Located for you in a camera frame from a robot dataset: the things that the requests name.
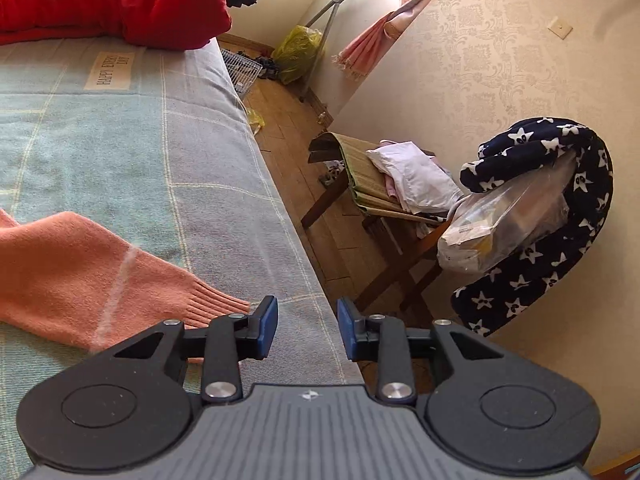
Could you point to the clear plastic bag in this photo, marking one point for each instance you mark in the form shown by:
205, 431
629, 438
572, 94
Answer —
505, 220

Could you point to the navy star print blanket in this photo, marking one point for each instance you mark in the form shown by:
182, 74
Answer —
530, 145

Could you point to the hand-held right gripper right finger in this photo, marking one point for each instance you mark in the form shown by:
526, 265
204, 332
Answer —
347, 332

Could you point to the metal clothes rack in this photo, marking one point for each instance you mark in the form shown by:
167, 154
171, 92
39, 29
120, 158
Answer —
325, 30

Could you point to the wooden stool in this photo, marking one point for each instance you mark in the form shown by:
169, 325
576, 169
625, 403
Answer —
395, 265

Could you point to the red quilt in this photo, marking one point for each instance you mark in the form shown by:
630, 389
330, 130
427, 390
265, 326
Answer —
125, 0

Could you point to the small yellow wrapper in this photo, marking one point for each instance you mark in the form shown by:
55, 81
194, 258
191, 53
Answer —
256, 119

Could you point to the pair of shoes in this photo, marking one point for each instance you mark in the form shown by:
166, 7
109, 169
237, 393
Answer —
267, 69

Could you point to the orange pink curtain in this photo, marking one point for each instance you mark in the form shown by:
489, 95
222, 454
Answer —
370, 45

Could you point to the yellow plastic bag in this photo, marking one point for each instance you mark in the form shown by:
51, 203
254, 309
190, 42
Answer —
297, 52

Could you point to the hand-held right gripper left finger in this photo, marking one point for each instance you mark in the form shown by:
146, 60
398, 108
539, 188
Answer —
269, 327

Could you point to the orange knit sweater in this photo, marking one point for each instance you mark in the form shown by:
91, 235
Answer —
75, 270

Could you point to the bed with plaid sheet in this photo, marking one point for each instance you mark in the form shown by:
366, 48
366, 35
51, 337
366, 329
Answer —
100, 160

